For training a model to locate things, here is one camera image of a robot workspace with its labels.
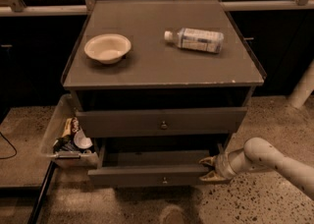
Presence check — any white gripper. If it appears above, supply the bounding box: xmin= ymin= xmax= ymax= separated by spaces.
xmin=199 ymin=153 xmax=236 ymax=183

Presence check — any grey drawer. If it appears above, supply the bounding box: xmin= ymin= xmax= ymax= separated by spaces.
xmin=88 ymin=135 xmax=226 ymax=188
xmin=76 ymin=107 xmax=247 ymax=138

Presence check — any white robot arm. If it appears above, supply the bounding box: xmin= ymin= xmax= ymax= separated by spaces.
xmin=199 ymin=138 xmax=314 ymax=199

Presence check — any grey drawer cabinet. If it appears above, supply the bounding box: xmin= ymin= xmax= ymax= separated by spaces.
xmin=60 ymin=0 xmax=267 ymax=186

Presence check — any grey top drawer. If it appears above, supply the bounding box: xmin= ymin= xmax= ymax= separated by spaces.
xmin=76 ymin=107 xmax=247 ymax=138

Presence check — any clear plastic water bottle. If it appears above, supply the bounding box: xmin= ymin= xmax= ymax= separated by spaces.
xmin=164 ymin=28 xmax=224 ymax=54

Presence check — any white cup in bin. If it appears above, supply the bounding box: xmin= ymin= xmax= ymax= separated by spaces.
xmin=74 ymin=130 xmax=92 ymax=149

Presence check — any snack bag in bin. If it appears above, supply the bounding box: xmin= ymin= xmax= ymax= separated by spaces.
xmin=63 ymin=117 xmax=80 ymax=137

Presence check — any clear plastic storage bin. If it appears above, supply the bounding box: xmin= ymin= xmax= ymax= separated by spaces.
xmin=40 ymin=94 xmax=98 ymax=168

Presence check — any black floor bar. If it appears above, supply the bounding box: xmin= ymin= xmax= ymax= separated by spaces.
xmin=27 ymin=161 xmax=57 ymax=224

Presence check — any white post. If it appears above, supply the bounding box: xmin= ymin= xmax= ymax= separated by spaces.
xmin=288 ymin=68 xmax=314 ymax=108

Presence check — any black cable on floor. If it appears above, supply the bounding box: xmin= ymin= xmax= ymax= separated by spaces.
xmin=0 ymin=132 xmax=18 ymax=161

